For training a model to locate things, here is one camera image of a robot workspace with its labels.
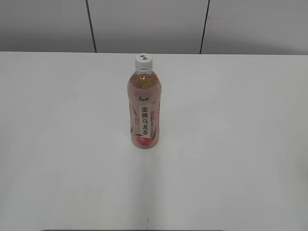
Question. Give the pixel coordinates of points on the white bottle cap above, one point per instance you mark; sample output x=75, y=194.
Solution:
x=143, y=62

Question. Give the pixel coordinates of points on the pink peach tea bottle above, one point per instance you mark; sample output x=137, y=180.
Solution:
x=144, y=97

